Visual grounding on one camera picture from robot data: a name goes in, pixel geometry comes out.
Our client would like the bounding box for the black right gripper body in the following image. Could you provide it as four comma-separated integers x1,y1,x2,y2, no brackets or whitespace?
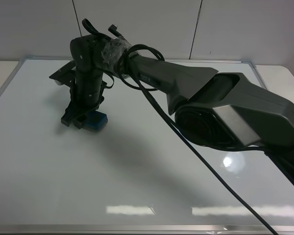
68,80,105,115

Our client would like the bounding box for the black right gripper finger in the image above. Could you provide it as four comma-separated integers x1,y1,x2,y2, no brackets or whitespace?
73,112,93,129
61,107,75,126

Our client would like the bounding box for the blue board eraser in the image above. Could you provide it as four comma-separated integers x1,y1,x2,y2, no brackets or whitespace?
82,111,108,132

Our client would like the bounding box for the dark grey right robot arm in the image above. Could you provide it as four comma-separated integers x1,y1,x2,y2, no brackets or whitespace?
61,33,294,185

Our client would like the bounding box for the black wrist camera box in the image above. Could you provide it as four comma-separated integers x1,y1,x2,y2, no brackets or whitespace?
49,61,76,87

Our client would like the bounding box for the black cable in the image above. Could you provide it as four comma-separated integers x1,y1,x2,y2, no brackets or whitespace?
82,18,278,235

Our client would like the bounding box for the white whiteboard with aluminium frame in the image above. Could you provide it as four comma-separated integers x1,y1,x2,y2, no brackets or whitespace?
0,56,294,235

